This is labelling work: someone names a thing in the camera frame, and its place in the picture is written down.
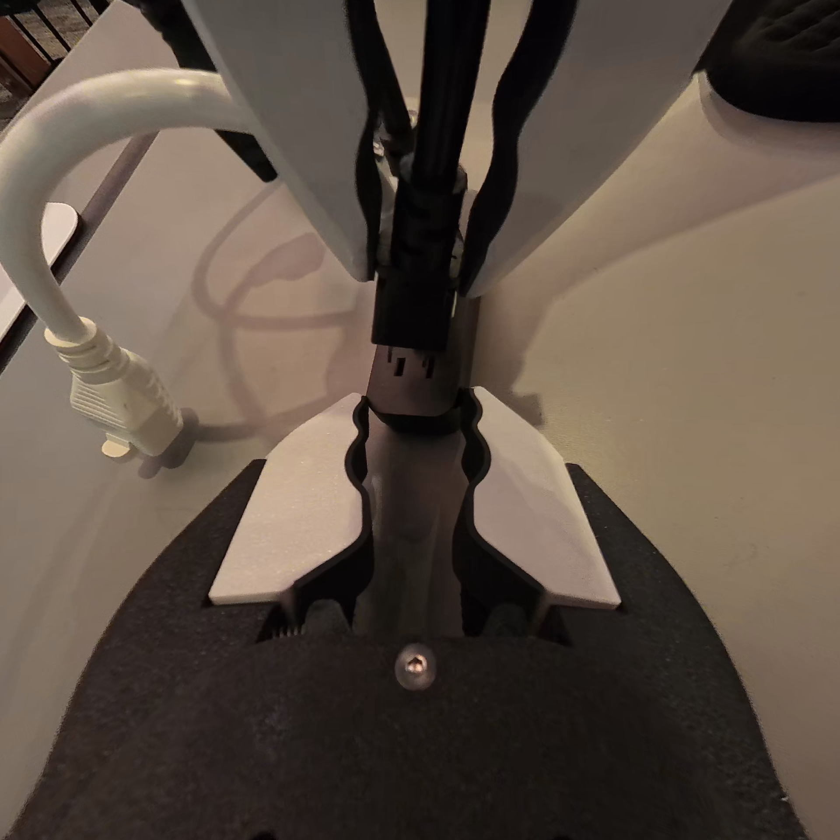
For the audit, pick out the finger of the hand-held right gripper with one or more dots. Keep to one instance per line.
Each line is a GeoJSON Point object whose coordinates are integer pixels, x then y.
{"type": "Point", "coordinates": [590, 98]}
{"type": "Point", "coordinates": [289, 98]}

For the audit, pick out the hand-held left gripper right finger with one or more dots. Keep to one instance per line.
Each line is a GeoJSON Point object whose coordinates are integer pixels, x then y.
{"type": "Point", "coordinates": [544, 518]}

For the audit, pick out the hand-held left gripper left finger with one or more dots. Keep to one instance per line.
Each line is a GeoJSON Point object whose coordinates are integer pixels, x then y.
{"type": "Point", "coordinates": [295, 518]}

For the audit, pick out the black power strip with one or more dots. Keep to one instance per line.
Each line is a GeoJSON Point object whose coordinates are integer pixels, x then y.
{"type": "Point", "coordinates": [407, 394]}

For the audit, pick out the black rounded object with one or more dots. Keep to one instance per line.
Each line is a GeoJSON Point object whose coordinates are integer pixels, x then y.
{"type": "Point", "coordinates": [781, 52]}

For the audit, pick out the white rounded plastic plate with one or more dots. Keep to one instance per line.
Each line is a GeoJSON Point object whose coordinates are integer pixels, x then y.
{"type": "Point", "coordinates": [56, 229]}

